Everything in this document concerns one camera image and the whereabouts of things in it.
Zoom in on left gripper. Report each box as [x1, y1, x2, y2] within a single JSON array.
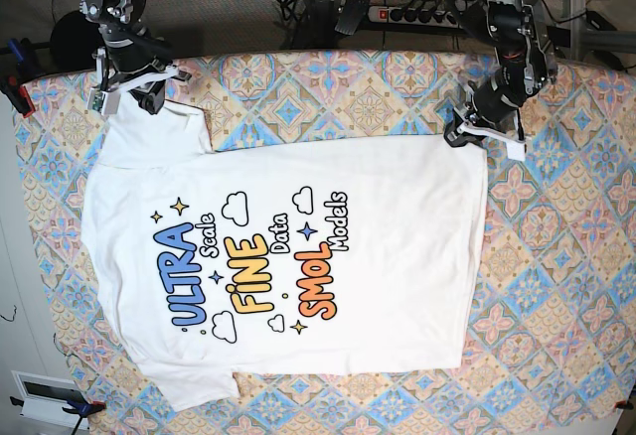
[[443, 74, 527, 161]]

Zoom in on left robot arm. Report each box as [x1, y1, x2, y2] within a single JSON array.
[[443, 0, 557, 161]]

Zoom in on white wall outlet box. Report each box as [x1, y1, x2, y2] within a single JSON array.
[[12, 370, 85, 428]]

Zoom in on white power strip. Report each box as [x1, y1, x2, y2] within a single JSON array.
[[368, 6, 458, 29]]

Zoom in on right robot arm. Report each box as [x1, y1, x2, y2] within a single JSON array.
[[80, 0, 191, 117]]

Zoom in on white printed T-shirt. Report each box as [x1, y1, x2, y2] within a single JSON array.
[[81, 96, 488, 410]]

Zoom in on grey metal table leg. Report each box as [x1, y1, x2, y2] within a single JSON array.
[[562, 0, 635, 61]]

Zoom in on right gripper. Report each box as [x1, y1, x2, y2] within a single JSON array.
[[88, 30, 192, 116]]

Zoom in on blue clamp lower left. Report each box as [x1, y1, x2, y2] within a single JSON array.
[[9, 396, 106, 418]]

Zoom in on black round stool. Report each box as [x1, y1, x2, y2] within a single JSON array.
[[50, 11, 103, 72]]

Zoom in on orange clamp lower right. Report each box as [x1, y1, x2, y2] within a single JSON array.
[[614, 400, 635, 411]]

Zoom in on patterned tablecloth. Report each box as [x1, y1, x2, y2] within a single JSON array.
[[8, 51, 635, 434]]

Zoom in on black remote control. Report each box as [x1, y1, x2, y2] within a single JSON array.
[[335, 0, 371, 36]]

